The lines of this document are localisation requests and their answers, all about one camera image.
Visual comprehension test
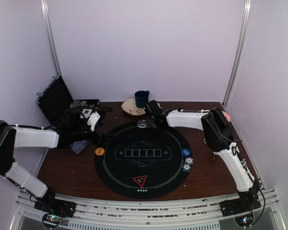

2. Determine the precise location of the orange big blind button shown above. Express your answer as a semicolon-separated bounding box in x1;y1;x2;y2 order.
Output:
95;147;105;156

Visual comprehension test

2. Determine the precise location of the blue small blind button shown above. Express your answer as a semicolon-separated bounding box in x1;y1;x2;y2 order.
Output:
181;149;192;157

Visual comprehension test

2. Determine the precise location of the blue ten poker chip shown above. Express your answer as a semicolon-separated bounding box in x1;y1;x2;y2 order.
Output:
185;157;194;165

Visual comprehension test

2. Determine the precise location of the green fifty poker chip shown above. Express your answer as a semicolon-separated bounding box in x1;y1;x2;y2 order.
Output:
182;164;191;172

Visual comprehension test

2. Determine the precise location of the red triangle all-in marker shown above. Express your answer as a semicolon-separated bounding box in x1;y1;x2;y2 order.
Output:
132;175;147;188

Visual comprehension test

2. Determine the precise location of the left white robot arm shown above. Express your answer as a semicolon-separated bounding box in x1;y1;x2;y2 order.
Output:
0;107;113;213

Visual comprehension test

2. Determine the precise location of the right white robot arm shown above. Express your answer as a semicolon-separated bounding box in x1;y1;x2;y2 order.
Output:
144;101;259;212

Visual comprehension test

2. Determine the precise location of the blue playing card deck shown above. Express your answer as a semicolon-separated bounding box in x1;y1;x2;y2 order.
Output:
71;140;88;154

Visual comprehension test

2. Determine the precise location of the dark blue mug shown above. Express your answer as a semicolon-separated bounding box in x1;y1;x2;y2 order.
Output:
134;91;150;108

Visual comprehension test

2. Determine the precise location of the beige ceramic saucer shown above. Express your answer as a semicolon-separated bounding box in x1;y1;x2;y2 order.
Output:
121;97;145;116

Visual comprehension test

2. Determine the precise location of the black poker set case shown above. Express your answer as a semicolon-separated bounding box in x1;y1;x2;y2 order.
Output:
36;76;99;124

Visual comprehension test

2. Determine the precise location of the round black poker mat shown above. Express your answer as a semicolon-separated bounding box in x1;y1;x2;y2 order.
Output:
94;122;191;199

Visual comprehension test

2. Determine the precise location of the red patterned small bowl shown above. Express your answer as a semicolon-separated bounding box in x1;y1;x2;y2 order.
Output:
222;111;231;122

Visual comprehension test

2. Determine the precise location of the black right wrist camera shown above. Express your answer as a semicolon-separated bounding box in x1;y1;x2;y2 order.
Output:
144;100;163;118

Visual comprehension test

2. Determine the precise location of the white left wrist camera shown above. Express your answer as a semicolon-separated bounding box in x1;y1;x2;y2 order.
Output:
87;112;100;132

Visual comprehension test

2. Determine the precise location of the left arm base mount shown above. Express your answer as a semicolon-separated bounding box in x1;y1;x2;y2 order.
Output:
34;200;76;229

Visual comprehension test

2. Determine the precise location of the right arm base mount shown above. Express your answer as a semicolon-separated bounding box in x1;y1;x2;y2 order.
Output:
220;199;261;228

